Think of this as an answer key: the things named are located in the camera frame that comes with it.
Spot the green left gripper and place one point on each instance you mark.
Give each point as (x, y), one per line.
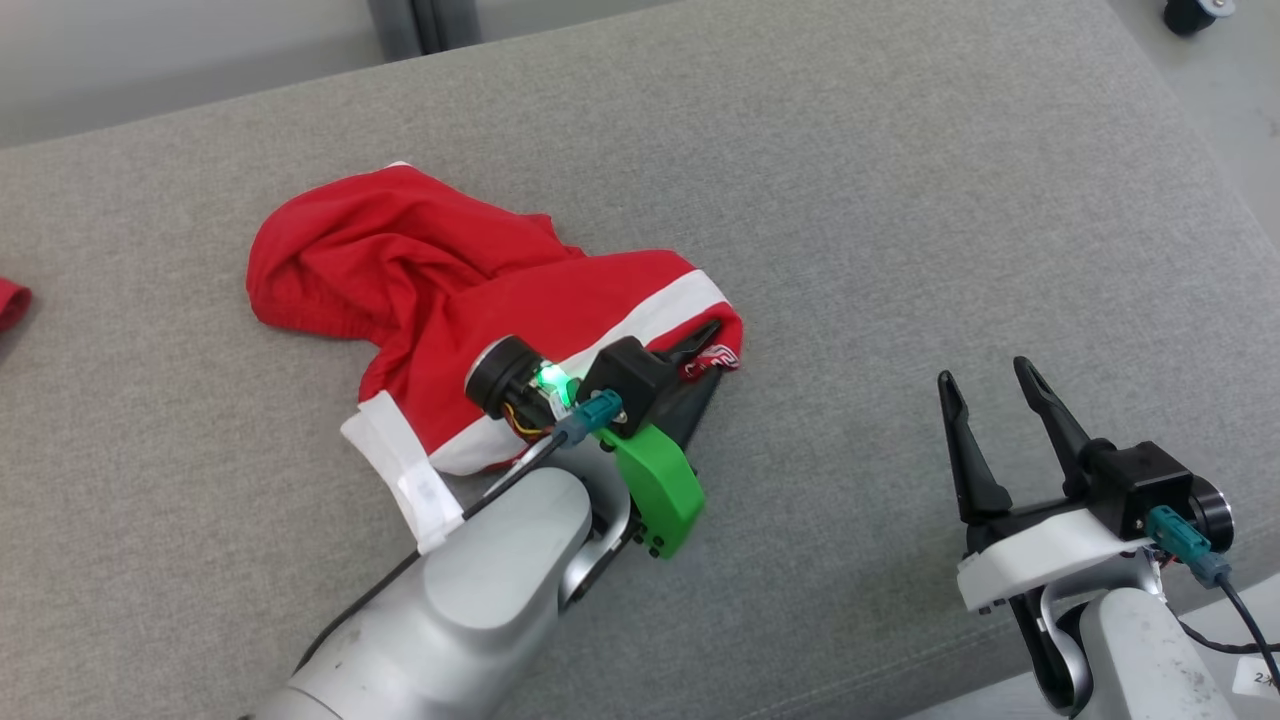
(660, 490)

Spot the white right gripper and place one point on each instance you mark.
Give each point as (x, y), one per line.
(1040, 560)

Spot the grey fabric sofa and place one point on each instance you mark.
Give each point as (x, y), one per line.
(900, 200)

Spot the red shorts white waistband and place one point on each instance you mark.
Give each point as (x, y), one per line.
(440, 290)

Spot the grey metal double post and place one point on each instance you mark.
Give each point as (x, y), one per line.
(420, 25)

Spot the black caster wheel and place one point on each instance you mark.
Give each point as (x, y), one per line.
(1195, 12)

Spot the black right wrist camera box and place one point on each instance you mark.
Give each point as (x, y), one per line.
(1140, 485)

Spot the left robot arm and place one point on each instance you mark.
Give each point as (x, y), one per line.
(480, 590)

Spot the red basketball jersey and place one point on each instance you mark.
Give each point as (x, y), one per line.
(10, 303)

